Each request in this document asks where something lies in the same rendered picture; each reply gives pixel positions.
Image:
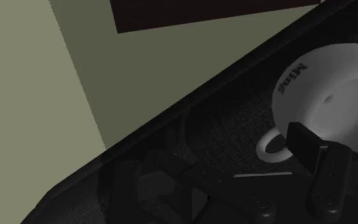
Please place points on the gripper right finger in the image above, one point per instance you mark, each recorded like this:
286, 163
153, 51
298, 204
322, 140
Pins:
329, 173

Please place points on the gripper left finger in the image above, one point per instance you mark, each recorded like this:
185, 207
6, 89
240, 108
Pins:
197, 176

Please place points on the white mug with dark lettering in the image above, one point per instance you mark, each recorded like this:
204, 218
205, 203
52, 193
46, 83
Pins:
321, 83

